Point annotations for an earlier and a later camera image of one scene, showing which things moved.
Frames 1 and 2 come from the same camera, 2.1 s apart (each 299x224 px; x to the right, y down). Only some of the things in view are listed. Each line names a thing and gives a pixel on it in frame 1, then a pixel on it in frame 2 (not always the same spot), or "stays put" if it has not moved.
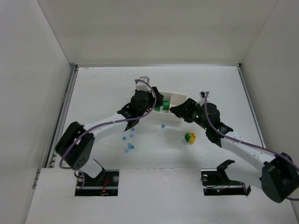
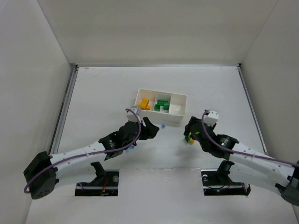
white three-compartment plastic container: x=166 y=115 stays put
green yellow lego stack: x=190 y=137 stays put
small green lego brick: x=157 y=108 stays put
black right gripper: x=188 y=109 → x=195 y=128
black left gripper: x=153 y=98 → x=142 y=130
